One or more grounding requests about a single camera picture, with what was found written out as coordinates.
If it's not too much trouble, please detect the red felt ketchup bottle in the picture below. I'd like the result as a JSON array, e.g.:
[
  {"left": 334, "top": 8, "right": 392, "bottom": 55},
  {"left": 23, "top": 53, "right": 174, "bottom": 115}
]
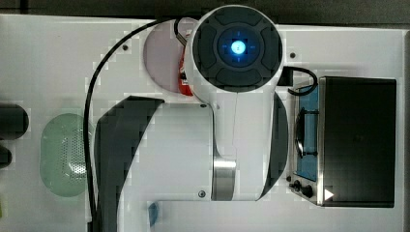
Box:
[{"left": 178, "top": 53, "right": 192, "bottom": 97}]

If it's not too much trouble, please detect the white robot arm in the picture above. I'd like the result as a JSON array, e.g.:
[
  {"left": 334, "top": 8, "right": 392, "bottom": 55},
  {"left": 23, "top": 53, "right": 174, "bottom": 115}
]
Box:
[{"left": 94, "top": 5, "right": 287, "bottom": 232}]

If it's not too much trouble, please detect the grey round plate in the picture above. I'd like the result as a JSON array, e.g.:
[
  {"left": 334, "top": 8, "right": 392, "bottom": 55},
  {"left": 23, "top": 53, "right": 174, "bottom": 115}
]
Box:
[{"left": 143, "top": 19, "right": 185, "bottom": 94}]

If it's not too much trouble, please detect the small blue bowl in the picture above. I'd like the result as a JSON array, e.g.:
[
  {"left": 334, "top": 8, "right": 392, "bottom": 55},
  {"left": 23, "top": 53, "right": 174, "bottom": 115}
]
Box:
[{"left": 148, "top": 202, "right": 160, "bottom": 226}]

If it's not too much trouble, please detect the black steel toaster oven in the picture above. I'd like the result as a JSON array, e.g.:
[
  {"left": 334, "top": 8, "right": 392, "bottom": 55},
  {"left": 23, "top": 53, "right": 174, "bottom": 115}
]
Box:
[{"left": 287, "top": 76, "right": 396, "bottom": 208}]

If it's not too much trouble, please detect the green perforated oval basket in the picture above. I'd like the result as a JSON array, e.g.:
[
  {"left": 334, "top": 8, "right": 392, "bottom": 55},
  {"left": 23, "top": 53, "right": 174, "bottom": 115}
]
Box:
[{"left": 40, "top": 113, "right": 87, "bottom": 197}]

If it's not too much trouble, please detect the black cylinder at left edge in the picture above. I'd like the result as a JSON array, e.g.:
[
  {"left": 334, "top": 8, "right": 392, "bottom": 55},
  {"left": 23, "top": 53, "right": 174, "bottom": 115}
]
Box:
[{"left": 0, "top": 103, "right": 29, "bottom": 140}]

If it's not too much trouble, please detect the small black object left edge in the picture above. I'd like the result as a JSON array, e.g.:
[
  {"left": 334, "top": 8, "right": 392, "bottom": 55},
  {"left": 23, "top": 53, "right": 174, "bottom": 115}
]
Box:
[{"left": 0, "top": 146, "right": 13, "bottom": 168}]

